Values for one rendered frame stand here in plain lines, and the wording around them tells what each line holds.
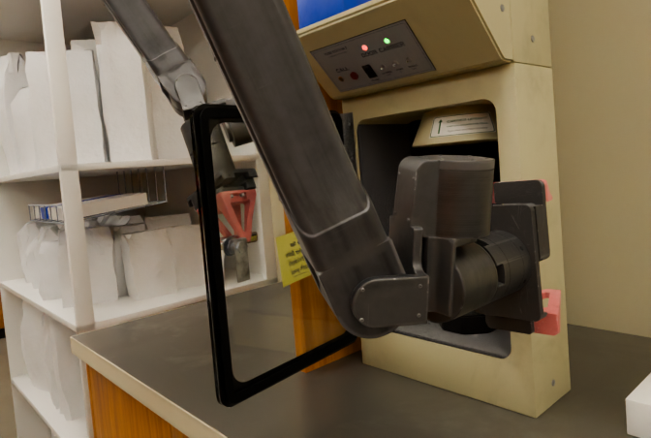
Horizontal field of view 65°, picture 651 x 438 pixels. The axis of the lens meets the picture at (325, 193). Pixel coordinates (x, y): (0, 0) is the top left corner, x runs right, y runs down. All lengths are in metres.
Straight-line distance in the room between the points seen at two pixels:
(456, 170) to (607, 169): 0.76
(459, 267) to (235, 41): 0.22
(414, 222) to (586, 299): 0.83
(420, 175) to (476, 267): 0.08
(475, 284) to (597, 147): 0.76
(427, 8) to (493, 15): 0.08
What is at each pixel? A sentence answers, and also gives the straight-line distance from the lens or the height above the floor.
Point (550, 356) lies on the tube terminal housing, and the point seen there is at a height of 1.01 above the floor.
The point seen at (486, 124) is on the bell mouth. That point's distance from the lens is 0.79.
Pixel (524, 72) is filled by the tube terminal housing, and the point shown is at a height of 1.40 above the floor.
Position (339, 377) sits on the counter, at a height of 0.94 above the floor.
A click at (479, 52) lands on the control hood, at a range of 0.70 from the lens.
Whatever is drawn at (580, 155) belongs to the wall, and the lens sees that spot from 1.14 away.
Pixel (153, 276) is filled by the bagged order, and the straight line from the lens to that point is 1.76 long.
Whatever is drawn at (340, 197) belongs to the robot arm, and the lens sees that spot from 0.35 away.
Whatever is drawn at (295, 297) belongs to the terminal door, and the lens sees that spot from 0.79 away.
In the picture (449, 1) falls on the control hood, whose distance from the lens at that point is 0.67.
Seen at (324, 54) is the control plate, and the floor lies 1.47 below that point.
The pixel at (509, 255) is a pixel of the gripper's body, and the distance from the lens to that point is 0.45.
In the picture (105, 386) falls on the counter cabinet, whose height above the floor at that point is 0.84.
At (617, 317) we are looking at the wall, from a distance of 1.17.
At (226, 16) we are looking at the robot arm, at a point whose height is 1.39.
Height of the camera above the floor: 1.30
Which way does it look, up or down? 3 degrees down
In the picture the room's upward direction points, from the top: 5 degrees counter-clockwise
